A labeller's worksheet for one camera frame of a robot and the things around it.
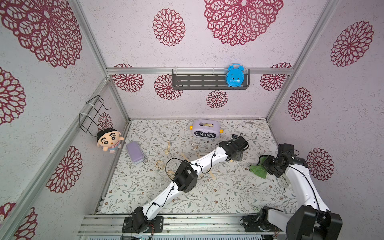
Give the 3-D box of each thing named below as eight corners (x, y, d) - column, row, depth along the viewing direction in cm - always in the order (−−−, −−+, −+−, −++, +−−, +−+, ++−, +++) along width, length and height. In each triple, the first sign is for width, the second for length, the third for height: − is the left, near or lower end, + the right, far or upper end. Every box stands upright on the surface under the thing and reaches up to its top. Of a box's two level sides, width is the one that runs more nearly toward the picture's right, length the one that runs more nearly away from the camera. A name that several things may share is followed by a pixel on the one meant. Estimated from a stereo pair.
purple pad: (134, 166, 97) (132, 163, 94) (127, 147, 106) (125, 144, 103) (146, 160, 99) (144, 157, 96) (138, 143, 109) (136, 139, 106)
